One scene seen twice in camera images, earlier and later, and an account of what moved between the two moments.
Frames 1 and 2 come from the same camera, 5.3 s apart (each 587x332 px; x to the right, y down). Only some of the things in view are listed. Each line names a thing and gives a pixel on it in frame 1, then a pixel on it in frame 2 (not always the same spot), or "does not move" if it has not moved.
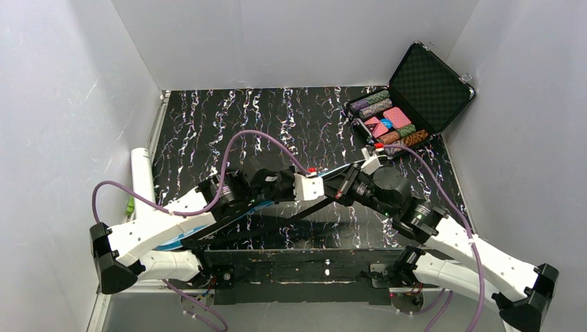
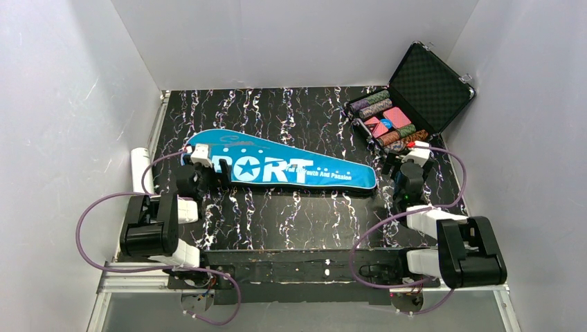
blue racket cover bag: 256,214 -> 259,158
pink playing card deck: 397,117 does not move
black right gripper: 347,187 -> 399,162
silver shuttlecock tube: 142,180 does not move
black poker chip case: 424,95 does not move
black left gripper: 284,187 -> 210,172
